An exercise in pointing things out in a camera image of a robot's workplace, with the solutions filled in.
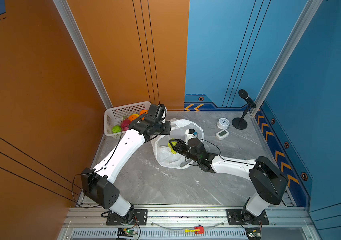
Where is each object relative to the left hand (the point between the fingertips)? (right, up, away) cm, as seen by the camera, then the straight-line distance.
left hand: (169, 126), depth 79 cm
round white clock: (+38, +2, +30) cm, 49 cm away
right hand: (0, -10, +4) cm, 10 cm away
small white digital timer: (+36, -6, +24) cm, 43 cm away
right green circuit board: (+41, -51, -8) cm, 66 cm away
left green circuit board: (-20, -51, -8) cm, 55 cm away
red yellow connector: (+14, -49, -10) cm, 51 cm away
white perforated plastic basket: (-44, +7, +33) cm, 56 cm away
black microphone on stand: (+53, +2, +33) cm, 62 cm away
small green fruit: (+3, -13, -4) cm, 14 cm away
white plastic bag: (-5, -14, +10) cm, 18 cm away
